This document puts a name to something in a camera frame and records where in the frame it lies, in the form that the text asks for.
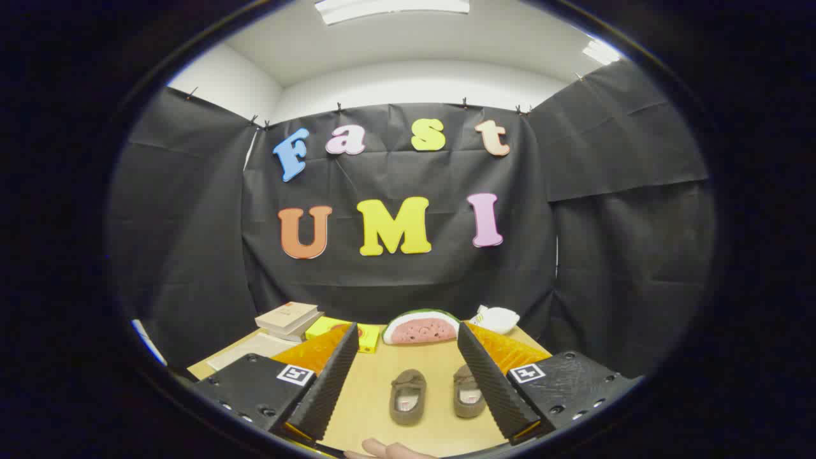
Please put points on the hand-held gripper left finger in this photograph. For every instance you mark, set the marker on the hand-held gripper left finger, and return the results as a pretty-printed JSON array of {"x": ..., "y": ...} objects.
[{"x": 331, "y": 382}]

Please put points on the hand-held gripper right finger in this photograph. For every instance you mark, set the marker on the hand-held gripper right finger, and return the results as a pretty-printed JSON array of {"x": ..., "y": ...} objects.
[{"x": 488, "y": 382}]

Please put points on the brown fuzzy shoe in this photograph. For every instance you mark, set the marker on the brown fuzzy shoe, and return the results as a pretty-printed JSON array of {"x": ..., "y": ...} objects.
[
  {"x": 468, "y": 395},
  {"x": 408, "y": 398}
]

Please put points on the beige fabric storage box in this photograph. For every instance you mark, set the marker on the beige fabric storage box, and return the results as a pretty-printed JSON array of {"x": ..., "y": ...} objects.
[{"x": 255, "y": 349}]

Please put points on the yellow book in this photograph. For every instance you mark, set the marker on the yellow book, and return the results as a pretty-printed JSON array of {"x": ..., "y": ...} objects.
[{"x": 368, "y": 338}]

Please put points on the grey book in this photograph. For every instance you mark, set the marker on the grey book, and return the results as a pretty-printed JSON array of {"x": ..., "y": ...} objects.
[{"x": 303, "y": 328}]

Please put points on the white plush toy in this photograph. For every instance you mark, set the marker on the white plush toy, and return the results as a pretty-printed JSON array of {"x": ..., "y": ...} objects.
[{"x": 497, "y": 319}]

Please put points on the beige book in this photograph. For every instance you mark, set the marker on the beige book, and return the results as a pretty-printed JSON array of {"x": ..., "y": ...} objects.
[{"x": 285, "y": 313}]

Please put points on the watermelon slice plush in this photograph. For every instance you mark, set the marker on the watermelon slice plush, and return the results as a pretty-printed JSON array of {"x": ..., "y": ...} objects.
[{"x": 421, "y": 330}]

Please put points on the black backdrop cloth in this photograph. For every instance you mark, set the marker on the black backdrop cloth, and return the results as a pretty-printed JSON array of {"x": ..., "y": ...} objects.
[{"x": 395, "y": 280}]

